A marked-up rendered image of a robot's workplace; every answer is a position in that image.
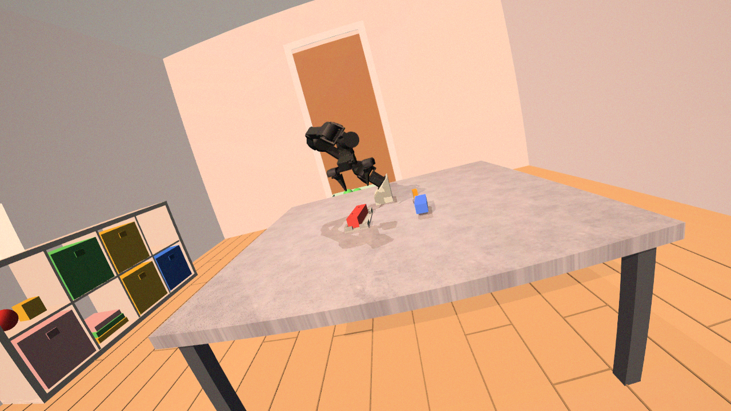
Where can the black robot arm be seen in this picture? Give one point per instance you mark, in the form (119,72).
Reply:
(324,138)

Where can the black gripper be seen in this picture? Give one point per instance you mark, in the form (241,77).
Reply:
(366,163)

